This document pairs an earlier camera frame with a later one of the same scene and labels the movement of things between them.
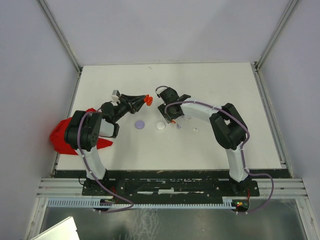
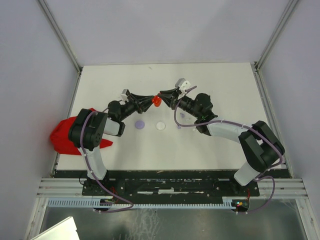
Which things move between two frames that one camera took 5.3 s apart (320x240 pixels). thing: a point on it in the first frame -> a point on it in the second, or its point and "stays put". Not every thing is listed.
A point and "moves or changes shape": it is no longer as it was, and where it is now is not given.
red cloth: [57, 137] stays put
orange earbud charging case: [148, 100] moves or changes shape
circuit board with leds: [241, 205] stays put
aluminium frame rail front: [280, 188] stays put
